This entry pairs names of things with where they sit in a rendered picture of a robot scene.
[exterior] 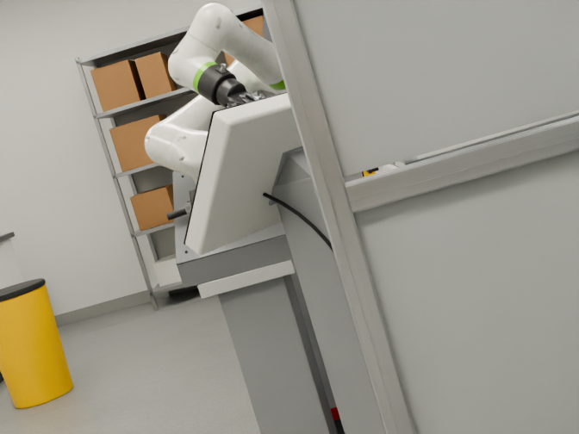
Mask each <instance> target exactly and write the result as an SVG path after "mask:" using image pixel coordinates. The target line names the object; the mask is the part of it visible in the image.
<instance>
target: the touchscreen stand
mask: <svg viewBox="0 0 579 434"><path fill-rule="evenodd" d="M343 178H344V182H345V183H347V182H350V181H353V180H357V179H359V178H363V174H362V172H359V173H356V174H353V175H350V176H347V177H343ZM272 190H273V193H274V196H275V197H276V198H277V199H279V200H280V201H282V202H285V203H286V204H288V205H289V206H291V207H292V208H293V209H295V210H296V211H298V212H299V213H301V214H302V215H303V216H304V217H306V218H307V219H308V220H309V221H311V222H312V223H313V224H314V225H315V226H316V227H317V228H318V229H319V230H320V231H321V232H322V233H323V234H324V235H325V236H326V237H327V239H328V240H329V241H330V238H329V236H328V232H327V227H326V224H325V221H324V218H323V214H322V212H321V206H320V203H319V200H318V197H317V194H316V191H315V187H314V183H313V179H312V177H309V178H304V179H301V180H296V181H293V182H288V183H281V184H277V185H275V186H273V187H272ZM277 207H278V211H279V213H280V217H281V220H282V222H283V228H284V231H285V234H286V237H287V240H288V243H289V248H290V251H291V254H292V257H293V260H294V264H295V267H296V272H297V275H298V277H299V281H300V284H301V287H302V292H303V295H304V298H305V301H306V304H307V307H308V312H309V315H310V319H311V321H312V325H313V328H314V333H315V336H316V338H317V342H318V345H319V348H320V351H321V356H322V359H323V362H324V365H325V368H326V372H327V376H328V380H329V382H330V386H331V389H332V391H333V397H334V399H335V403H336V406H337V409H338V412H339V417H340V420H341V423H342V426H343V429H344V433H345V434H386V431H385V429H384V425H383V420H382V417H381V413H380V411H379V407H378V404H377V399H376V396H375V393H374V390H373V387H372V384H371V380H370V375H369V372H368V369H367V366H366V363H365V360H364V354H363V352H362V348H361V345H360V343H359V339H358V334H357V331H356V327H355V325H354V321H353V318H352V313H351V310H350V307H349V304H348V300H347V298H346V292H345V290H344V286H343V283H342V280H341V277H340V273H339V268H338V265H337V263H336V259H335V256H334V253H333V251H332V250H331V249H330V247H329V246H328V245H327V243H326V242H325V241H324V240H323V239H322V238H321V236H320V235H319V234H318V233H317V232H316V231H315V230H314V229H313V228H312V227H311V226H310V225H308V224H307V223H306V222H305V221H304V220H302V219H301V218H300V217H299V216H297V215H296V214H294V213H292V212H291V211H289V210H288V209H287V208H285V207H284V206H282V205H281V204H279V203H277ZM330 242H331V241H330Z"/></svg>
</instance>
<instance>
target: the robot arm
mask: <svg viewBox="0 0 579 434"><path fill-rule="evenodd" d="M221 51H223V52H224V53H226V54H228V55H230V56H231V57H233V58H234V59H235V61H234V62H233V63H232V64H231V65H230V66H229V67H228V68H227V69H226V68H225V67H226V65H225V64H222V65H221V66H220V65H218V64H216V63H215V60H216V58H217V57H218V55H219V53H220V52H221ZM168 71H169V73H170V76H171V78H172V79H173V80H174V81H175V82H176V83H177V84H179V85H181V86H183V87H187V88H189V89H191V90H194V91H195V92H196V93H198V94H199V95H198V96H197V97H196V98H194V99H193V100H192V101H190V102H189V103H187V104H186V105H185V106H183V107H182V108H181V109H179V110H178V111H177V112H175V113H174V114H172V115H170V116H168V117H167V118H165V119H164V120H162V121H160V122H159V123H157V124H155V125H154V126H152V127H151V128H150V129H149V131H148V132H147V134H146V137H145V149H146V153H147V155H148V157H149V158H150V159H151V160H152V161H153V162H155V163H156V164H160V165H162V166H164V167H166V168H169V169H171V170H174V171H177V172H180V173H182V174H185V175H186V176H189V177H192V178H193V180H194V181H195V183H197V178H198V175H199V170H200V167H201V162H202V155H203V151H204V147H205V143H206V139H207V135H208V130H209V123H210V120H211V115H212V112H213V111H216V110H219V109H225V108H228V107H232V106H235V105H239V104H242V103H245V102H251V101H255V100H258V99H261V98H265V96H264V95H263V94H260V95H259V96H254V95H253V93H254V92H256V91H258V90H264V91H269V92H272V93H275V94H281V93H284V92H287V90H286V87H285V84H284V81H283V75H282V73H281V70H280V66H279V64H278V60H277V55H276V52H275V48H274V46H273V43H272V42H270V41H268V40H266V39H265V38H263V37H261V36H260V35H258V34H256V33H255V32H254V31H252V30H251V29H250V28H249V27H248V26H246V25H245V24H244V23H243V22H241V21H240V20H239V19H238V18H237V17H236V16H235V15H234V14H233V13H232V12H231V11H230V9H228V8H227V7H226V6H224V5H222V4H219V3H209V4H206V5H204V6H203V7H201V8H200V9H199V10H198V12H197V13H196V17H195V19H194V21H193V22H192V24H191V26H190V28H189V30H188V32H187V34H186V35H185V36H184V38H183V39H182V40H181V42H180V43H179V45H178V46H177V48H176V49H175V50H174V52H173V53H172V54H171V56H170V58H169V61H168ZM195 190H196V189H193V190H190V191H189V192H190V201H187V203H186V204H185V208H180V209H178V210H175V211H172V212H170V213H167V214H166V216H167V219H168V220H173V219H176V218H178V217H181V216H184V215H186V214H187V215H188V216H190V210H191V206H192V202H193V198H194V194H195Z"/></svg>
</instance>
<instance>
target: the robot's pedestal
mask: <svg viewBox="0 0 579 434"><path fill-rule="evenodd" d="M295 272H296V267H295V264H294V260H293V259H291V260H288V261H285V262H281V263H276V264H273V265H269V266H266V267H263V268H259V269H255V270H250V271H247V272H244V273H240V274H237V275H234V276H228V277H225V278H222V279H218V280H215V281H212V282H205V283H203V284H199V285H198V286H197V287H198V289H199V292H200V296H201V298H202V299H203V298H206V297H210V296H213V295H218V297H219V300H220V303H221V308H222V311H223V313H224V317H225V320H226V322H227V328H228V330H229V333H230V336H231V339H232V342H233V347H234V350H235V353H236V356H237V358H238V362H239V365H240V369H241V373H242V375H243V378H244V381H245V384H246V389H247V392H248V395H249V398H250V401H251V403H252V409H253V411H254V414H255V418H256V420H257V423H258V428H259V431H260V434H338V432H337V429H336V426H335V423H334V420H333V415H332V412H331V409H330V406H329V403H328V400H327V395H326V392H325V388H324V386H323V383H322V379H321V374H320V371H319V369H318V365H317V362H316V360H315V356H314V351H313V348H312V345H311V342H310V339H309V336H308V331H307V328H306V325H305V322H304V318H303V316H302V310H301V308H300V305H299V301H298V299H297V295H296V291H295V287H294V284H293V282H292V278H291V275H290V274H293V273H295Z"/></svg>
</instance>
